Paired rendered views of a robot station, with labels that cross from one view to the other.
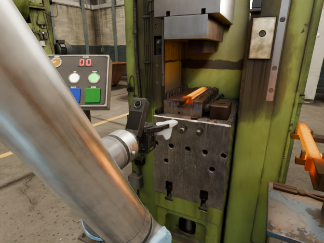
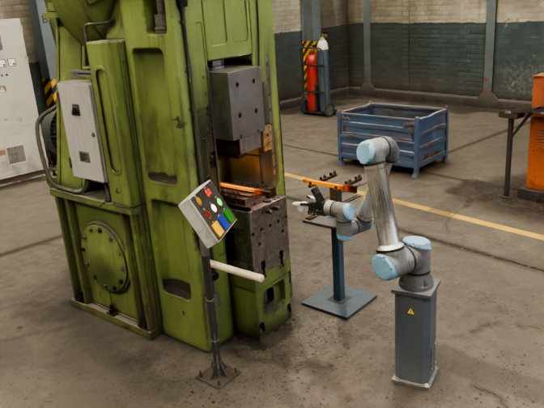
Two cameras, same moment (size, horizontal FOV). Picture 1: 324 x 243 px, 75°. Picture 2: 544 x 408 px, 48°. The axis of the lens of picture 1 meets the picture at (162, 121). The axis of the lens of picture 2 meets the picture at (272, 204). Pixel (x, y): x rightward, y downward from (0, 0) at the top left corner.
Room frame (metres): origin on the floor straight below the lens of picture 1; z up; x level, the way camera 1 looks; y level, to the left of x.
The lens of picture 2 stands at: (-0.05, 3.39, 2.18)
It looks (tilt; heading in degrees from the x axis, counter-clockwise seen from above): 19 degrees down; 285
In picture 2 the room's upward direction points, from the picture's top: 4 degrees counter-clockwise
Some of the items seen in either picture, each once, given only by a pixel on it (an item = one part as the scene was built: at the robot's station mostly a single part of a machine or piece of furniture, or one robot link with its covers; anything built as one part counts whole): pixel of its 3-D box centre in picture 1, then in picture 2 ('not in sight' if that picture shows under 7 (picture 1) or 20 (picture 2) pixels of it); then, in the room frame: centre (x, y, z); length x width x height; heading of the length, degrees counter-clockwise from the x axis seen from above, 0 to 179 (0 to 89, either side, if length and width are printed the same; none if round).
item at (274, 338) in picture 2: not in sight; (270, 332); (0.97, -0.08, 0.01); 0.58 x 0.39 x 0.01; 66
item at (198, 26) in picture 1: (197, 31); (225, 140); (1.20, -0.19, 1.32); 0.42 x 0.20 x 0.10; 156
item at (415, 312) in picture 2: not in sight; (415, 331); (0.01, 0.28, 0.30); 0.22 x 0.22 x 0.60; 76
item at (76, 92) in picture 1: (73, 95); (223, 222); (1.04, 0.44, 1.01); 0.07 x 0.05 x 0.07; 90
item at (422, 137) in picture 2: not in sight; (391, 136); (0.41, -4.30, 0.36); 1.20 x 0.80 x 0.72; 151
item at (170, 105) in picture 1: (194, 98); (230, 193); (1.20, -0.19, 0.96); 0.42 x 0.20 x 0.09; 156
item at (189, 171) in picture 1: (201, 141); (238, 228); (1.19, -0.24, 0.69); 0.56 x 0.38 x 0.45; 156
